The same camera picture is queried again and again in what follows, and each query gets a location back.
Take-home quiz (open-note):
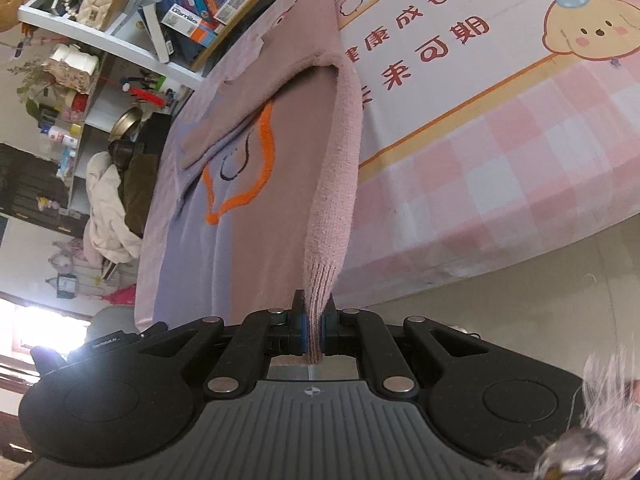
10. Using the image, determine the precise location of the pink checkered printed bedsheet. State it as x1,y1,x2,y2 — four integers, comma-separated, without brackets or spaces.
134,0,640,332

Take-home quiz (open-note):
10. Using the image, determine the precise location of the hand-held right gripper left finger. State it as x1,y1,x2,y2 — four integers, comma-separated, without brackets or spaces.
135,289,308,395

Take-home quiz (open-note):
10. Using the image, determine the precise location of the white bottles cluster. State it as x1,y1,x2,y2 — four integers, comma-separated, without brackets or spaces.
39,121,82,182

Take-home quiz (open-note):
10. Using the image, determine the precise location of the window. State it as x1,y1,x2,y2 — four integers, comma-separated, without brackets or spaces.
0,299,92,363

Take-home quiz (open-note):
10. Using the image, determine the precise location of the dusty pink knit sweater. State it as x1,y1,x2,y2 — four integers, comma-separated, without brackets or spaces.
180,0,364,366

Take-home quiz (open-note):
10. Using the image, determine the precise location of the person's fluffy sleeve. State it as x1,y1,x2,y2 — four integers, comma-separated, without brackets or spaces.
495,344,640,480

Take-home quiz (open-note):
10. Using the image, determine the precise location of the leaning white book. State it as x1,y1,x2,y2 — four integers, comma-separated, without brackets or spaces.
137,4,175,65

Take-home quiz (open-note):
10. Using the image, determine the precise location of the white quilted bag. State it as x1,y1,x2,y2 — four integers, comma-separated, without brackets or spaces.
75,0,115,30

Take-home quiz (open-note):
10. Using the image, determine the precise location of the floral ceramic box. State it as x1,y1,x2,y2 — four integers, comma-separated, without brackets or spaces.
42,42,100,95

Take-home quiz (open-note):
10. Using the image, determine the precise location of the small lantern ornament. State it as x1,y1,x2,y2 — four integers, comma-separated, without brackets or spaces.
54,271,82,302

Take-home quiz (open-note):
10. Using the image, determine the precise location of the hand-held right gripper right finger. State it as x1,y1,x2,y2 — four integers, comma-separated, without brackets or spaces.
322,294,493,395

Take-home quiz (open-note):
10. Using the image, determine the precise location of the grey round chair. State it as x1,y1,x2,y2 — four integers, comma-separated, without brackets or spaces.
84,305,145,343

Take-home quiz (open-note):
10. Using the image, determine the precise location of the dark wooden cabinet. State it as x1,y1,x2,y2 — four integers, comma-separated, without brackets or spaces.
0,142,72,217

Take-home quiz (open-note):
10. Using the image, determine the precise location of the brown garment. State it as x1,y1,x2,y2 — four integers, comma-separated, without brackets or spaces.
122,152,162,237

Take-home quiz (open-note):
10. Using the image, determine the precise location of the black round device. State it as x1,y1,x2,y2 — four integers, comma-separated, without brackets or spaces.
107,138,147,172

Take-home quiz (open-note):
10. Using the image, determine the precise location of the lavender sweatshirt orange print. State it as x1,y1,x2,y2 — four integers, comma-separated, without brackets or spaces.
134,25,321,332

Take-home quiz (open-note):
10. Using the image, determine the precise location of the metal bowl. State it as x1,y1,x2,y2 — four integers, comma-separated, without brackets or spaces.
107,106,147,142

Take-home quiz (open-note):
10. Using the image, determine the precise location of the dried plant sprig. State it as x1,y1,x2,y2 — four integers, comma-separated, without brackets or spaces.
6,56,53,118

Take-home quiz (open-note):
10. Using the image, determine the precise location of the white box orange blue end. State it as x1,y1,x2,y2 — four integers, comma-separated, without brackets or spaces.
161,3,219,49

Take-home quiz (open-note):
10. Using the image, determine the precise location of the cream garment pile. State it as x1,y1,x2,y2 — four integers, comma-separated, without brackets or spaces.
81,151,145,267

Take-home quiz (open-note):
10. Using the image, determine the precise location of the white shelf unit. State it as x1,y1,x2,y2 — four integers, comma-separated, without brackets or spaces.
17,0,207,211

